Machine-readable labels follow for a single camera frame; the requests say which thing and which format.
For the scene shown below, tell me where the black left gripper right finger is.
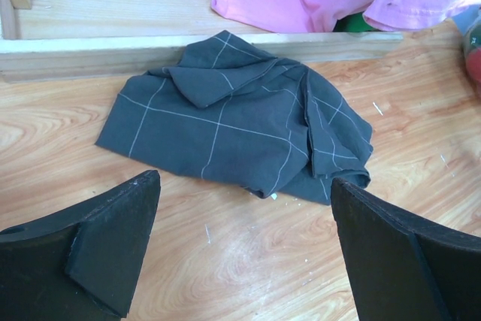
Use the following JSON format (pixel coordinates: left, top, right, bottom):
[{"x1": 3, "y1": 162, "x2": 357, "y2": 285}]
[{"x1": 331, "y1": 178, "x2": 480, "y2": 320}]

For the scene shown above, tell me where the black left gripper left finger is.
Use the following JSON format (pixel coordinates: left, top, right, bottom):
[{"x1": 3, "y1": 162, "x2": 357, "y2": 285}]
[{"x1": 1, "y1": 170, "x2": 161, "y2": 320}]

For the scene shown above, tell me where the clear zip top bag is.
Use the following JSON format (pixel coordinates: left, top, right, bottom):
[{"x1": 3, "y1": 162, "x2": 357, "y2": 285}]
[{"x1": 452, "y1": 5, "x2": 480, "y2": 95}]

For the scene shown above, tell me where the red fake apple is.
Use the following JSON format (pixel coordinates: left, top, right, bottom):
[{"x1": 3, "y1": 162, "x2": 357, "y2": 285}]
[{"x1": 465, "y1": 47, "x2": 481, "y2": 83}]

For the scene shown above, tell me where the dark grey checked cloth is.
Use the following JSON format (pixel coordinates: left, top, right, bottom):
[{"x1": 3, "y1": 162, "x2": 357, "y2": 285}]
[{"x1": 96, "y1": 31, "x2": 373, "y2": 204}]

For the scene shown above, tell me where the wooden clothes rack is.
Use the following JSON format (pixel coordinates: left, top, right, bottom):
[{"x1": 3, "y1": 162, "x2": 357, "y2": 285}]
[{"x1": 1, "y1": 0, "x2": 403, "y2": 82}]

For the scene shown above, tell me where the green t-shirt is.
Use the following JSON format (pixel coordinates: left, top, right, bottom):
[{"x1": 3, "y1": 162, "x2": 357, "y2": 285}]
[{"x1": 333, "y1": 13, "x2": 380, "y2": 33}]

